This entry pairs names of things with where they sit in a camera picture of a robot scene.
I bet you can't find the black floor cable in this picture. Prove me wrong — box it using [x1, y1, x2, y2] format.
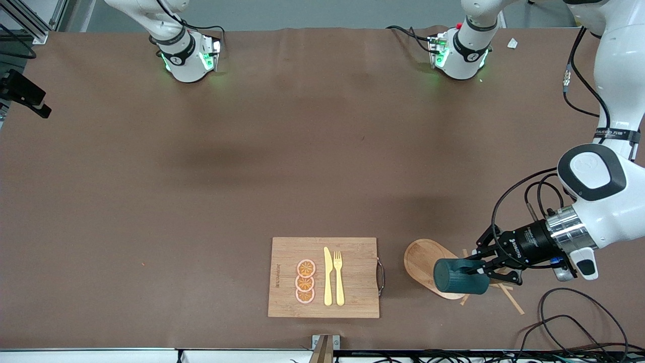
[539, 287, 630, 363]
[517, 315, 613, 363]

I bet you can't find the brown table cover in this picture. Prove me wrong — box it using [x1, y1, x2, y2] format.
[0, 25, 645, 351]

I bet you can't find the dark green cup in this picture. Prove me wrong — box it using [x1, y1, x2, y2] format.
[433, 258, 490, 295]

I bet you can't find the yellow plastic knife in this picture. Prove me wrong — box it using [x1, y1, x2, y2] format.
[324, 247, 334, 307]

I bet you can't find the yellow plastic fork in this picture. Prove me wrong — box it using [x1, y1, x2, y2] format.
[333, 251, 345, 307]

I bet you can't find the black base cable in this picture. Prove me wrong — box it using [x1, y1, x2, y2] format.
[386, 24, 439, 53]

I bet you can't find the wooden mug rack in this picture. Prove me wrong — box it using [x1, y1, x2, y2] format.
[404, 238, 525, 316]

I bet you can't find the bamboo cutting board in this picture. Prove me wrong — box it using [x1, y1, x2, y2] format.
[268, 237, 385, 319]

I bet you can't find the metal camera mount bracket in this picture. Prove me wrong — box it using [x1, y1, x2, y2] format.
[308, 335, 341, 363]

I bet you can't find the aluminium frame profile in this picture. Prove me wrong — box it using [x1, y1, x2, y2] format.
[0, 0, 69, 43]

